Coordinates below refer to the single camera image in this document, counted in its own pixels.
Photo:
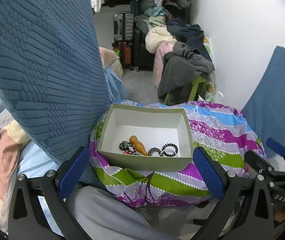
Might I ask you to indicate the grey suitcase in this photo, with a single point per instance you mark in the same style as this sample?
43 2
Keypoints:
123 27

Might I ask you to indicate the blue textured cushion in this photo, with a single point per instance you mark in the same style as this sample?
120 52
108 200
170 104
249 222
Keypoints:
265 110
51 75

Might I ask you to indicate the orange gourd pendant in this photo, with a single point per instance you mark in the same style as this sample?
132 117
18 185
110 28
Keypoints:
138 145

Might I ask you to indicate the blue textured cushion right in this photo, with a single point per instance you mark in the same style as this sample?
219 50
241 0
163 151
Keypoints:
265 110

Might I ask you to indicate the dark navy jacket pile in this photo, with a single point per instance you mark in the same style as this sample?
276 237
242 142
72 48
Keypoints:
191 35

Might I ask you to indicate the blue textured cushion left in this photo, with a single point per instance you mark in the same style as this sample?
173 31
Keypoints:
51 75

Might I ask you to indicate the beige floral pillow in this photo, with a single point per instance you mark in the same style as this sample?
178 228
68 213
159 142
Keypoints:
110 59

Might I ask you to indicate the light blue bedsheet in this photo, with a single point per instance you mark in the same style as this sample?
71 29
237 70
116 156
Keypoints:
117 90

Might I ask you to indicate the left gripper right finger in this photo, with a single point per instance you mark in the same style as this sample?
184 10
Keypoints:
244 208

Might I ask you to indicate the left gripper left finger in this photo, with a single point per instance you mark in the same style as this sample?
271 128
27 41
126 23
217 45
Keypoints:
26 218

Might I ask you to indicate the colourful striped floral pillow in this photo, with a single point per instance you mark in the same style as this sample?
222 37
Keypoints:
219 129

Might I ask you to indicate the green cardboard box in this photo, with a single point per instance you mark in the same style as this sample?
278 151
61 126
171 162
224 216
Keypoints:
154 127

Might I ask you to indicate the grey fleece blanket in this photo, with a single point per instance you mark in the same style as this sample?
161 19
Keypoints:
182 66

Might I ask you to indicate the cream fluffy blanket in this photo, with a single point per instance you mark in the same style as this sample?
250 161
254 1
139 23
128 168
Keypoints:
156 36

